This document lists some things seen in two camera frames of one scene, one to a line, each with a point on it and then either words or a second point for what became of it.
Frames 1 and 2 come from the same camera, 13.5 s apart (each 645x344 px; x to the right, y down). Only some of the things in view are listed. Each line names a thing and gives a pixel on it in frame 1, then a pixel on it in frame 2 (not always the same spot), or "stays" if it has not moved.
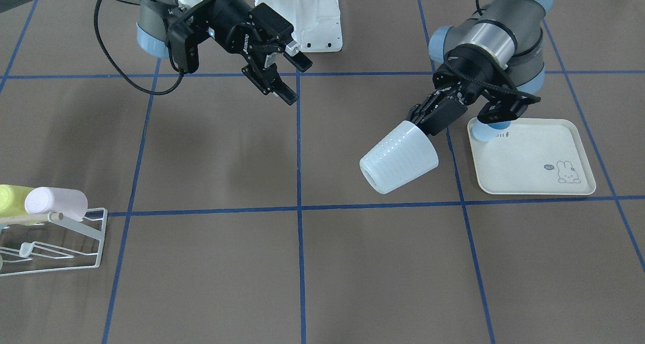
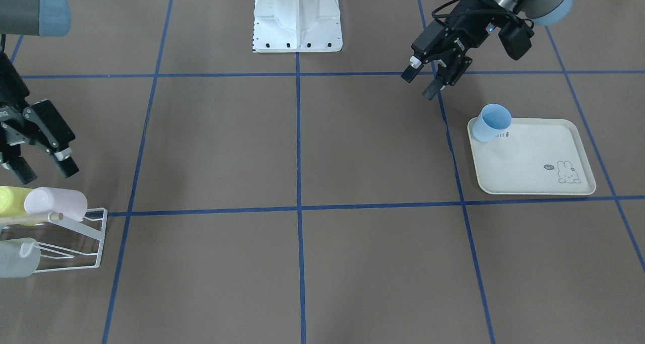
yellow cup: [12, 207] stays
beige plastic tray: [534, 156] stays
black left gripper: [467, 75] to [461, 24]
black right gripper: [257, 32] to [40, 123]
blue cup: [486, 132] stays
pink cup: [71, 203] stays
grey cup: [405, 154] to [19, 258]
